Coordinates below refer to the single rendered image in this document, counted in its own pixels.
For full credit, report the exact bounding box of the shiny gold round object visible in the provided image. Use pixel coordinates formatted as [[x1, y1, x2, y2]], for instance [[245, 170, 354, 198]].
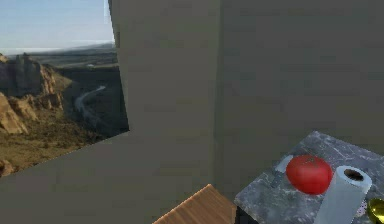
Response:
[[367, 197, 384, 224]]

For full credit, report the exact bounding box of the grey marble countertop cabinet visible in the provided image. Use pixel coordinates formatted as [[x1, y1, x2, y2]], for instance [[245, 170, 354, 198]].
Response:
[[233, 130, 384, 224]]

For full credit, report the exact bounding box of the brown wooden table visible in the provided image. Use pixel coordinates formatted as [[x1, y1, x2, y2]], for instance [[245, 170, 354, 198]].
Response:
[[152, 183, 238, 224]]

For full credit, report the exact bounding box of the white paper towel roll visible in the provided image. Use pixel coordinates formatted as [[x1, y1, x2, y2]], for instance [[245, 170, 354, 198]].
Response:
[[313, 165, 373, 224]]

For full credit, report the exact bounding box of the red tomato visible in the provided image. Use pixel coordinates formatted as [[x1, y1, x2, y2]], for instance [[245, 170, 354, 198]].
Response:
[[285, 154, 334, 196]]

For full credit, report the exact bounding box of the window with canyon view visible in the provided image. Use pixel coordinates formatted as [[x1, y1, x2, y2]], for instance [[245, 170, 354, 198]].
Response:
[[0, 0, 130, 179]]

